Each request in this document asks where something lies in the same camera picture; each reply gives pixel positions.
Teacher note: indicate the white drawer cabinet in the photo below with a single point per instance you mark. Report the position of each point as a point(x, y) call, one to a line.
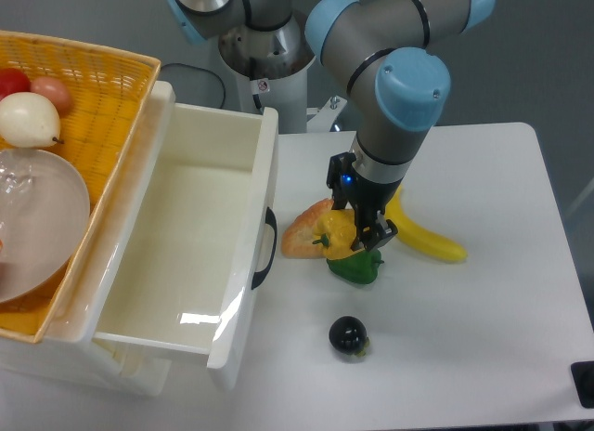
point(69, 351)

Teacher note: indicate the yellow toy banana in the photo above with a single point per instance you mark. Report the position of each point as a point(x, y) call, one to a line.
point(419, 238)

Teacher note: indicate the white toy pear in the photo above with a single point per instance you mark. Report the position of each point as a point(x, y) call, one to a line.
point(29, 120)

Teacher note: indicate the black toy eggplant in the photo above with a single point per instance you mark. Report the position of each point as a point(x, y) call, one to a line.
point(348, 335)

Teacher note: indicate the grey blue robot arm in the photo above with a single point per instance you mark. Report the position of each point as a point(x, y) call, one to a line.
point(377, 53)

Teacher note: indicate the green toy pepper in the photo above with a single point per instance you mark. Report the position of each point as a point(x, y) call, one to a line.
point(361, 268)

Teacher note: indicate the orange woven basket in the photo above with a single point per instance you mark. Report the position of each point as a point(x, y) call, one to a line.
point(110, 88)

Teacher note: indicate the black device at table edge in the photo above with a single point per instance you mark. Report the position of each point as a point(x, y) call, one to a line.
point(583, 375)

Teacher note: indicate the beige plate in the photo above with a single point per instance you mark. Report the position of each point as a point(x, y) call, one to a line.
point(45, 208)

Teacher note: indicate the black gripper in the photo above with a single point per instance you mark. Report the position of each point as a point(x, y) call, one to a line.
point(367, 186)

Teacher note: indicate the pink toy peach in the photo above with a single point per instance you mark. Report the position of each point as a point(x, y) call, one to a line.
point(54, 90)

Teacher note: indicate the orange toy strawberry slice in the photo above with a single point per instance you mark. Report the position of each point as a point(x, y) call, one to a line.
point(298, 239)

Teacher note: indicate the red toy tomato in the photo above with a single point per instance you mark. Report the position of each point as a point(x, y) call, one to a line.
point(13, 81)

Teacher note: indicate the yellow toy pepper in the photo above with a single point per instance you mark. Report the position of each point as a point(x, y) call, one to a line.
point(335, 232)

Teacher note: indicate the open white upper drawer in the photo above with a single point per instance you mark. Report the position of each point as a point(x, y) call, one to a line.
point(183, 285)

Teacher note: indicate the black drawer handle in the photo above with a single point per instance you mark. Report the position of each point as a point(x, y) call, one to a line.
point(268, 249)

